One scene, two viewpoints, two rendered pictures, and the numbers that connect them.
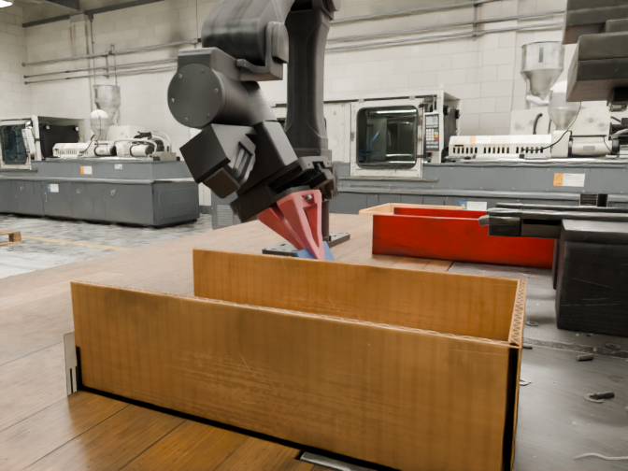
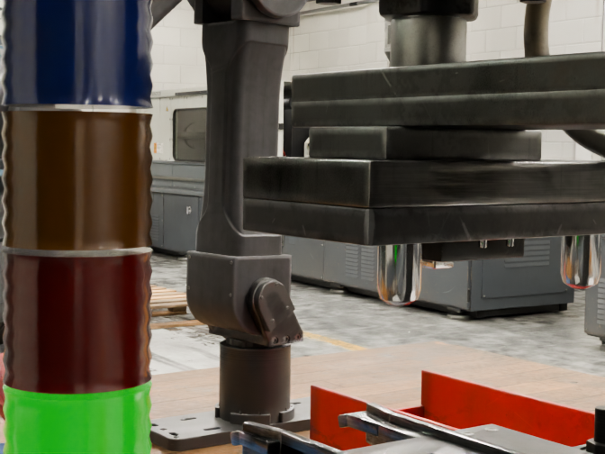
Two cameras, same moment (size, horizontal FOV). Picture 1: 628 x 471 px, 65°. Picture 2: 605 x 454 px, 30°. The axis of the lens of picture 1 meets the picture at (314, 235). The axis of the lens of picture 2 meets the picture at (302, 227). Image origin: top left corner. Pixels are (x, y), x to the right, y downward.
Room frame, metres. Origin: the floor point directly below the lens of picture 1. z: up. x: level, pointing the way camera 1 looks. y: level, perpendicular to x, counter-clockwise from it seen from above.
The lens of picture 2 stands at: (-0.04, -0.52, 1.15)
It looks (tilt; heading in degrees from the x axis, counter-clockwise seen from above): 4 degrees down; 30
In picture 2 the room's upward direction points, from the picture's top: 1 degrees clockwise
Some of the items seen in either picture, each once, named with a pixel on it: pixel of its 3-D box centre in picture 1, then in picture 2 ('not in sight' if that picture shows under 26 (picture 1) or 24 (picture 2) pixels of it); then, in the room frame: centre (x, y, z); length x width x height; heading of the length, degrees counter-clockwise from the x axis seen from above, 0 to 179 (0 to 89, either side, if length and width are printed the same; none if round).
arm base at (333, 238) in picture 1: (309, 221); (255, 382); (0.78, 0.01, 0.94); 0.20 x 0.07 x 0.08; 156
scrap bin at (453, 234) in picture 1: (465, 234); (476, 447); (0.72, -0.22, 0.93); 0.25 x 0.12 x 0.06; 66
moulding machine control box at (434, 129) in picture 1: (435, 133); not in sight; (4.97, -1.20, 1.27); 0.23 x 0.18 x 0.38; 152
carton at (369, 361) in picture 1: (297, 343); not in sight; (0.28, 0.01, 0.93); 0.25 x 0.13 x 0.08; 66
